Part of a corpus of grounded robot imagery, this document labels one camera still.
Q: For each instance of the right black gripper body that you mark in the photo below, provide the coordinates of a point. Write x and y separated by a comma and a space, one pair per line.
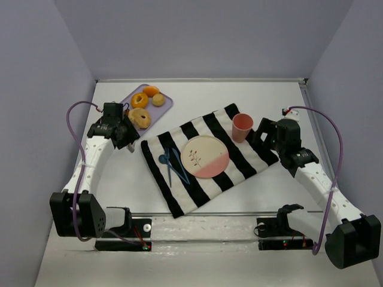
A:
266, 136

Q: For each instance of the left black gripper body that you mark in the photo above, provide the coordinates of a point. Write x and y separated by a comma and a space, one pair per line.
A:
124, 137

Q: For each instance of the large beige bagel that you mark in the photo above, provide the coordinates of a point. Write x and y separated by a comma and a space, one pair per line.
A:
140, 117

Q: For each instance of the metal serving tongs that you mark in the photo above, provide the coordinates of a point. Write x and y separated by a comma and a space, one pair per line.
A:
131, 147

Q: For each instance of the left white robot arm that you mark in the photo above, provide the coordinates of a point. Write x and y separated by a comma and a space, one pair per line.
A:
75, 210

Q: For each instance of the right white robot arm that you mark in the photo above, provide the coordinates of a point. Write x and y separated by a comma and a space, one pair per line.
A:
347, 235

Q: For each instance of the pink plastic cup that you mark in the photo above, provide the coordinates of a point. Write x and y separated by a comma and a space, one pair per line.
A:
241, 126

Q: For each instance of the orange glazed donut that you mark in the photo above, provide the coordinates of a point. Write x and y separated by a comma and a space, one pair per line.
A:
139, 100

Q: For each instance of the orange round bun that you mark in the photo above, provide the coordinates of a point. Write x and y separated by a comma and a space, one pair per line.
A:
150, 91

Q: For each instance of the small pale round bun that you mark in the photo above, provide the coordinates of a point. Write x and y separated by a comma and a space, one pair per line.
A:
158, 100

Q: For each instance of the blue plastic spoon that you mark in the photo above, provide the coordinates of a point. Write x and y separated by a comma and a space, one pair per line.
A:
162, 159

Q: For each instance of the blue plastic fork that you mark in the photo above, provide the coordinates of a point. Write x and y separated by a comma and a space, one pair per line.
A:
167, 157

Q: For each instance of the cream and pink plate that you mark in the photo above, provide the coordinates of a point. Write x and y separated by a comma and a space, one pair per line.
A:
205, 156

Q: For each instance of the black white striped placemat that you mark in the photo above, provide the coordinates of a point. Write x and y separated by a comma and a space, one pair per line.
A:
188, 192

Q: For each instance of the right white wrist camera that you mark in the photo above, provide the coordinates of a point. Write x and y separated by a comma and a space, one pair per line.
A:
291, 114

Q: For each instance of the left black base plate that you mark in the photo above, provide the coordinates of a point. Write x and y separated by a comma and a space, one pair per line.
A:
137, 239

